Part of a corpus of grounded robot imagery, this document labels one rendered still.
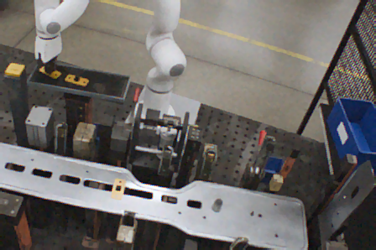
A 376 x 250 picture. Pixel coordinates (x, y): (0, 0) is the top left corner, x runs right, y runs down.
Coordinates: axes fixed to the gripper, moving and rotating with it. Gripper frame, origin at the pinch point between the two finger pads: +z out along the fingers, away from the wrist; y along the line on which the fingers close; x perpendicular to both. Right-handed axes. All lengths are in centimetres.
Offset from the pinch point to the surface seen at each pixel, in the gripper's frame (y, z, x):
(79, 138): 13.5, 10.5, 25.3
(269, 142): -14, -3, 83
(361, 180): -11, -9, 113
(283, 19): -332, 118, 23
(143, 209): 20, 18, 57
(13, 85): 10.0, 8.0, -11.0
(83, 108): -1.3, 13.5, 15.3
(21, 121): 9.0, 28.2, -10.2
